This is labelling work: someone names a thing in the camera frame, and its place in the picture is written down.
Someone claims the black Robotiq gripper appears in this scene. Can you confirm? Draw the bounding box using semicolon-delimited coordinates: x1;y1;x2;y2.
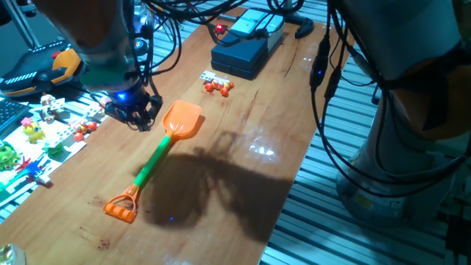
105;88;163;133

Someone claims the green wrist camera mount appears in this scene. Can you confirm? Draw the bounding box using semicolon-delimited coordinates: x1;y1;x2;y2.
79;64;143;95

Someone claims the orange green toy shovel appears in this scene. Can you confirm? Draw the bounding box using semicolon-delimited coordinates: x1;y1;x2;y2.
102;99;202;225

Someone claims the green toy stick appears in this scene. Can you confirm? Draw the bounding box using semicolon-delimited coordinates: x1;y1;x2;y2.
0;172;24;193

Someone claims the brown white figure toy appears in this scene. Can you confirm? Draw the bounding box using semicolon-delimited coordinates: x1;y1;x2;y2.
38;91;60;124

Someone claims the black cable bundle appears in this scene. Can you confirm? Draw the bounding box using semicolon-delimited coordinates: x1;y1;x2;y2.
141;0;471;199

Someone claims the light blue gift box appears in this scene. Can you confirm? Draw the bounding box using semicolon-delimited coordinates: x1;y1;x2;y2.
230;7;286;52

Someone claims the blue toy airplane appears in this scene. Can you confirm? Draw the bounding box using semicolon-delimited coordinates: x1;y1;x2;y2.
24;161;52;187

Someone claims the red starfish toy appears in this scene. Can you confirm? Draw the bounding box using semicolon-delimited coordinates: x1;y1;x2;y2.
14;155;33;172

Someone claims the black keyboard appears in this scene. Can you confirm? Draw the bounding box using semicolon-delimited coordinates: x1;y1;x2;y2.
0;98;31;136

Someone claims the green frog toy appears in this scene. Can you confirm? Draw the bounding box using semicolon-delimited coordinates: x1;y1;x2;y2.
0;141;21;172

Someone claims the white paper sheet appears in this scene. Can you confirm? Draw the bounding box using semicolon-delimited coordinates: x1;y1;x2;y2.
0;105;88;209

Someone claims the golden foil bag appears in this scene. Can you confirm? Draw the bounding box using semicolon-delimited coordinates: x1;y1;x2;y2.
0;242;26;265

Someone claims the red orange crab toy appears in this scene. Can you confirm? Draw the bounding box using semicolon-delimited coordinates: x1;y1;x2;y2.
204;78;235;98
71;119;99;143

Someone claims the green leaf toy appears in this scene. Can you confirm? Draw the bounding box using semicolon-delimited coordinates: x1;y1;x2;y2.
43;141;65;161

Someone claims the dark blue box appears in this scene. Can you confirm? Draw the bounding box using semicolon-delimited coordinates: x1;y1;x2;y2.
210;31;269;81

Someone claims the black orange teach pendant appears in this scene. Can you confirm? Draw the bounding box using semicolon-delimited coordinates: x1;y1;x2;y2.
0;39;85;99

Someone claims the round black disc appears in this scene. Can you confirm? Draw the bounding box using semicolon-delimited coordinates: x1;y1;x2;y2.
132;38;149;56

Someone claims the white dotted card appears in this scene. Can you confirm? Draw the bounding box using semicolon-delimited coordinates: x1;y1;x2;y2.
83;102;103;119
199;70;231;84
49;97;66;112
54;125;77;147

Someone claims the yellow chick toy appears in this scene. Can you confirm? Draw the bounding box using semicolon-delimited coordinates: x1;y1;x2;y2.
20;116;47;144

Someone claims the black stand foot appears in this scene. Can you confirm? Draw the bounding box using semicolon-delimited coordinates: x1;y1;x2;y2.
274;5;316;40

